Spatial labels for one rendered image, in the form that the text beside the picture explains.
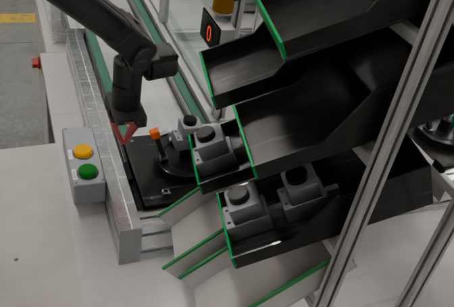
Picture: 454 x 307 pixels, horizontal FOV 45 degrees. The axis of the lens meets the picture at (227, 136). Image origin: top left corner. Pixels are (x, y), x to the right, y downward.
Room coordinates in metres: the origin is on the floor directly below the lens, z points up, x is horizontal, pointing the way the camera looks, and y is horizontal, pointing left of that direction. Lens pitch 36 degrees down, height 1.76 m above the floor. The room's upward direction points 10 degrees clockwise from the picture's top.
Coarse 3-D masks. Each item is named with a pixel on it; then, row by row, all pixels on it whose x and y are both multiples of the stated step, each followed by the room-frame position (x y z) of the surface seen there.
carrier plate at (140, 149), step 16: (128, 144) 1.00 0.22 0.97; (144, 144) 1.01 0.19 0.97; (128, 160) 0.95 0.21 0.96; (144, 160) 0.95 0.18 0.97; (144, 176) 0.90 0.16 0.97; (160, 176) 0.91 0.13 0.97; (144, 192) 0.85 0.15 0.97; (160, 192) 0.86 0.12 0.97; (176, 192) 0.87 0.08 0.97; (144, 208) 0.81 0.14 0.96
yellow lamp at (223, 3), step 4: (216, 0) 1.17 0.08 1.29; (220, 0) 1.17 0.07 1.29; (224, 0) 1.17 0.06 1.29; (228, 0) 1.17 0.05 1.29; (232, 0) 1.18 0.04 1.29; (216, 4) 1.17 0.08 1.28; (220, 4) 1.17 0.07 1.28; (224, 4) 1.17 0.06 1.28; (228, 4) 1.17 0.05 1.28; (232, 4) 1.18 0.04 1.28; (212, 8) 1.18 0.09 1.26; (216, 8) 1.17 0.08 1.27; (220, 8) 1.17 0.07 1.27; (224, 8) 1.17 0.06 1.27; (228, 8) 1.17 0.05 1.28; (232, 8) 1.18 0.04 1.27; (220, 12) 1.17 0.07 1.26; (224, 12) 1.17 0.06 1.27; (228, 12) 1.17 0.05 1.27
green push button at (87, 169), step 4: (84, 164) 0.90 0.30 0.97; (88, 164) 0.90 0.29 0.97; (92, 164) 0.90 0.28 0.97; (80, 168) 0.88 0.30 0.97; (84, 168) 0.89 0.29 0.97; (88, 168) 0.89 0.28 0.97; (92, 168) 0.89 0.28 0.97; (96, 168) 0.89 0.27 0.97; (80, 172) 0.87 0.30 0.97; (84, 172) 0.87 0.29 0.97; (88, 172) 0.88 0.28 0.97; (92, 172) 0.88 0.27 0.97; (96, 172) 0.88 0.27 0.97; (84, 176) 0.87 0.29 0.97; (88, 176) 0.87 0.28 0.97; (92, 176) 0.87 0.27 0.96
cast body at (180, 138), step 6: (180, 120) 0.97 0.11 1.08; (186, 120) 0.96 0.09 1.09; (192, 120) 0.96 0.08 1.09; (198, 120) 0.98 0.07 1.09; (180, 126) 0.96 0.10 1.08; (186, 126) 0.95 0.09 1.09; (192, 126) 0.95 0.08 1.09; (198, 126) 0.96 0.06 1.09; (174, 132) 0.96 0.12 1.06; (180, 132) 0.96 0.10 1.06; (186, 132) 0.94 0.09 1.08; (192, 132) 0.95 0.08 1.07; (174, 138) 0.95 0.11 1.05; (180, 138) 0.95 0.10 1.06; (186, 138) 0.95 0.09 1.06; (174, 144) 0.95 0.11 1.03; (180, 144) 0.94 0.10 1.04; (186, 144) 0.95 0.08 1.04; (180, 150) 0.94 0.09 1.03
